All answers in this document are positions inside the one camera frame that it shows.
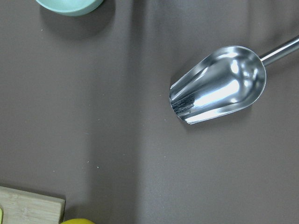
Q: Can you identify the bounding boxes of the steel scoop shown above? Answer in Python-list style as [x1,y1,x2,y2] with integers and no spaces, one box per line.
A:
[169,37,299,125]

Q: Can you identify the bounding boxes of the yellow lemon near scoop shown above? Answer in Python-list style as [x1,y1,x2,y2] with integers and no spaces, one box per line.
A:
[61,218,95,224]

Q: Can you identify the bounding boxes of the mint green bowl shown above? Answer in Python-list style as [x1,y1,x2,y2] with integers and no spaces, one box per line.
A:
[36,0,104,16]

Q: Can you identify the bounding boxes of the bamboo cutting board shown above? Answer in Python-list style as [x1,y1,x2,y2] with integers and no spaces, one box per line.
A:
[0,187,65,224]

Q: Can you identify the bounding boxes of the yellow plastic knife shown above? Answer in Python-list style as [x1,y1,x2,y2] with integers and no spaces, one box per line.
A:
[0,208,3,224]

